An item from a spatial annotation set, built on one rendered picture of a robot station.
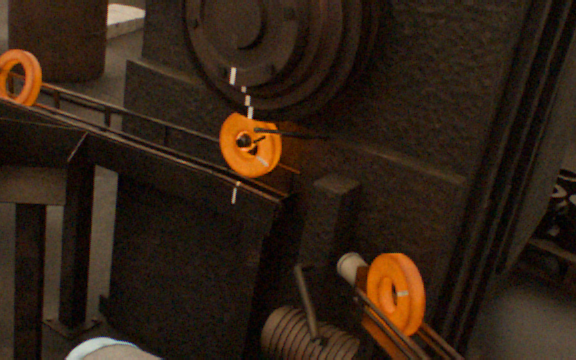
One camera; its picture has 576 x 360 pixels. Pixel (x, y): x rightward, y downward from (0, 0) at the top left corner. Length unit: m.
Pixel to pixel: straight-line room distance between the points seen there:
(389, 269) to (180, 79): 0.79
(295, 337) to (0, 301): 1.20
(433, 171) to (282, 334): 0.48
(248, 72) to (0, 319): 1.26
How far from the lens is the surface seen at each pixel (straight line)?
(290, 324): 1.52
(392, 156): 1.55
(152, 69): 1.88
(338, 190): 1.50
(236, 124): 1.62
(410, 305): 1.29
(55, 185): 1.80
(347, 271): 1.45
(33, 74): 2.19
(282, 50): 1.40
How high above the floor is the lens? 1.41
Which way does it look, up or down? 24 degrees down
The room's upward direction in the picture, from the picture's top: 10 degrees clockwise
